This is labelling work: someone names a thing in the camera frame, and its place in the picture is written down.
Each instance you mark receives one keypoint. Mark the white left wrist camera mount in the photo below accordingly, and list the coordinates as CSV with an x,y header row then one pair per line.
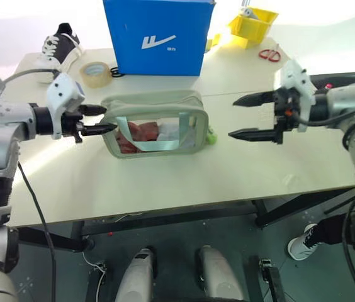
x,y
62,91

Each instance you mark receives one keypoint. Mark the grey tool in bin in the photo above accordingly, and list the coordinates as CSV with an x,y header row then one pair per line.
x,y
249,13

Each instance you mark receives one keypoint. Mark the blue cardboard shoe box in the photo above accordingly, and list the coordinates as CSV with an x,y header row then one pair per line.
x,y
158,34

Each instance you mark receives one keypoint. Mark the white sneaker of bystander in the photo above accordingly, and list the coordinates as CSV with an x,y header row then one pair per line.
x,y
301,245

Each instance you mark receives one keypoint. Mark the black trouser leg of bystander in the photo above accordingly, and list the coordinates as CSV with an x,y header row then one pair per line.
x,y
331,229

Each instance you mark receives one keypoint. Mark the yellow plastic bin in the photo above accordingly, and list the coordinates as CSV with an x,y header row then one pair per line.
x,y
253,26

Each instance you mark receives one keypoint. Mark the white cloth inside pouch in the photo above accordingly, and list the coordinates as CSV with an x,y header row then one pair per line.
x,y
172,133

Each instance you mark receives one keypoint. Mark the black metal table frame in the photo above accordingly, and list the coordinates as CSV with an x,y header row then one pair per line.
x,y
171,217

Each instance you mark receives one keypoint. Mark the silver right robot leg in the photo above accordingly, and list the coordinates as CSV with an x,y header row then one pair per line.
x,y
220,277

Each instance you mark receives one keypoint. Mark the silver left robot leg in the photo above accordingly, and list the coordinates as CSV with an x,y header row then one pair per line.
x,y
135,277

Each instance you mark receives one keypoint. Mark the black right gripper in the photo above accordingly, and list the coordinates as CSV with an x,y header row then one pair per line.
x,y
286,113

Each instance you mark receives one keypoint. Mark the black floor stand bar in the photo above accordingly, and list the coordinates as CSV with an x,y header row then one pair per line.
x,y
273,280

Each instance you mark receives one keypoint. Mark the small yellow plastic piece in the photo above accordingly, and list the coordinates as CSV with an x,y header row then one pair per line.
x,y
216,40

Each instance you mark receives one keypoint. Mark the black and white sneaker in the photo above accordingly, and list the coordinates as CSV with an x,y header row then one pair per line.
x,y
59,47

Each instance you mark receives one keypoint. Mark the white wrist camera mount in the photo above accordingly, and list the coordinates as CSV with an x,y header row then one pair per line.
x,y
300,78
62,91

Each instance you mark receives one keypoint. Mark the red cloth inside pouch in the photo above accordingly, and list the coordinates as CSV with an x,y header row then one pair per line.
x,y
136,136

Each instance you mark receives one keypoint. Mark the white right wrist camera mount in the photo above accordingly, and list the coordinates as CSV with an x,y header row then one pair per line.
x,y
300,78

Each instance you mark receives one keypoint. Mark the clear packing tape roll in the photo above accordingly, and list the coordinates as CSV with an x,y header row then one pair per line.
x,y
97,75

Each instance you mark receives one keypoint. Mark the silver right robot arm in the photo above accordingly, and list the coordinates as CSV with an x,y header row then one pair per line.
x,y
350,104

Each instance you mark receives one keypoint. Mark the green clear-sided zip pouch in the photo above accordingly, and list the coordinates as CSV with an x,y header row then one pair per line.
x,y
152,102

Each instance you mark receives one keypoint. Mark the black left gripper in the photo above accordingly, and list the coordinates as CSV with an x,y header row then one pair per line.
x,y
70,123

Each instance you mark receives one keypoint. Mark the silver robot leg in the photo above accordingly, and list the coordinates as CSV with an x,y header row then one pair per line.
x,y
135,277
220,277

